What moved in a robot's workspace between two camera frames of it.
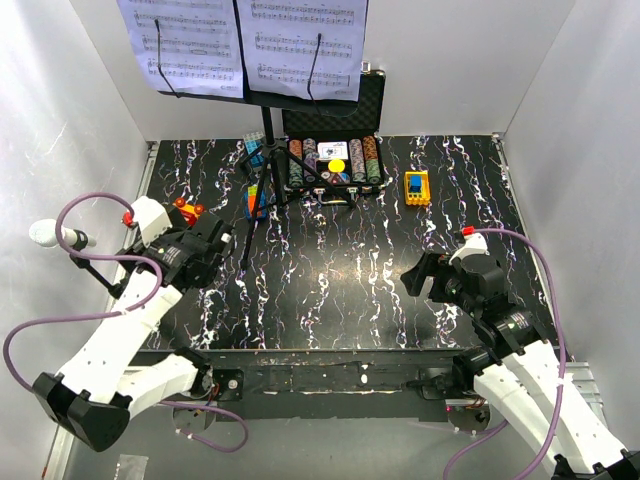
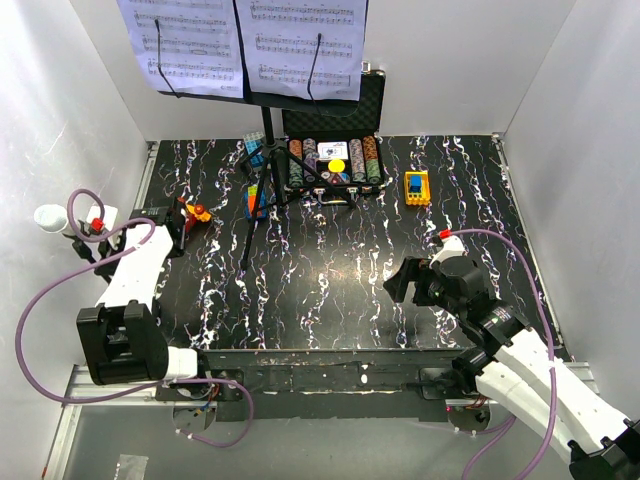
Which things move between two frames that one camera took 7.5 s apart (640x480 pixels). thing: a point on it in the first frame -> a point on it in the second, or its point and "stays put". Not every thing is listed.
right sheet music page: x=281 y=40 stays put
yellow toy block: x=417 y=191 stays put
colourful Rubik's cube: x=249 y=203 stays put
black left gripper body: x=179 y=234 -> x=175 y=251
